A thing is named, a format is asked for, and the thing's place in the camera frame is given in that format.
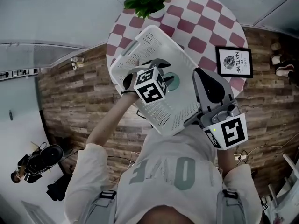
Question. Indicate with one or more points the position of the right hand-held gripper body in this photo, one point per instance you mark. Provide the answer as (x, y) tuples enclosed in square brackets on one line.
[(217, 115)]

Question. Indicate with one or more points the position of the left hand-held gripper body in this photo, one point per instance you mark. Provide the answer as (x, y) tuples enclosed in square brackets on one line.
[(149, 87)]

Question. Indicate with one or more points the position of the green cup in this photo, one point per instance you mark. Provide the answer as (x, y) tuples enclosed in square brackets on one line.
[(175, 81)]

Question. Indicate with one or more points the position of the white perforated plastic basket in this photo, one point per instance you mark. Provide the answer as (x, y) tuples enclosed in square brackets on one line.
[(163, 43)]

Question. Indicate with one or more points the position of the person's right forearm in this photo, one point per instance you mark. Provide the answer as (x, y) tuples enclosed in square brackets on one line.
[(226, 162)]

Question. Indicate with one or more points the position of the person's left forearm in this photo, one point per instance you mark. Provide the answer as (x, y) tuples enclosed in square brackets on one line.
[(109, 120)]

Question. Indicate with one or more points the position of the person's left hand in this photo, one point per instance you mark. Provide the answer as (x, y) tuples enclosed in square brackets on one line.
[(129, 81)]

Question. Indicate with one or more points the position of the black wrist band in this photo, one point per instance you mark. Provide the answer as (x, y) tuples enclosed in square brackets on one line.
[(127, 92)]

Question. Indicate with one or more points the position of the white power strip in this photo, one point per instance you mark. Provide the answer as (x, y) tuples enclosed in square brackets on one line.
[(241, 157)]

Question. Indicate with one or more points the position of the white plant pot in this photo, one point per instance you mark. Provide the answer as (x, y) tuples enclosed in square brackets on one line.
[(158, 15)]

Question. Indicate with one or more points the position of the black framed leaf picture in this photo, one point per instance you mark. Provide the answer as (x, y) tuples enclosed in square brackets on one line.
[(234, 62)]

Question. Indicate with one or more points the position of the round checkered table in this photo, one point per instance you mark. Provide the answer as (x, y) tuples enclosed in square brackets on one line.
[(203, 22)]

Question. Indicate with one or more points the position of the person's white printed shirt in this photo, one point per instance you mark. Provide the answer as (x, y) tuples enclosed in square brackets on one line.
[(163, 148)]

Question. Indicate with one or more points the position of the small pale figurines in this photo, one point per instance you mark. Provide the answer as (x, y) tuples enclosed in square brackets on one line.
[(77, 63)]

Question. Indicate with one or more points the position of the white shoe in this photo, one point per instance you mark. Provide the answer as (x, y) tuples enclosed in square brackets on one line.
[(278, 59)]

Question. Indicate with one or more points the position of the tan shoe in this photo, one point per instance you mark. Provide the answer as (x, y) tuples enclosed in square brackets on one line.
[(276, 46)]

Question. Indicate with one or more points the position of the white rack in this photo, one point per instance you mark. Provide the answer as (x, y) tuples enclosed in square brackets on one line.
[(285, 190)]

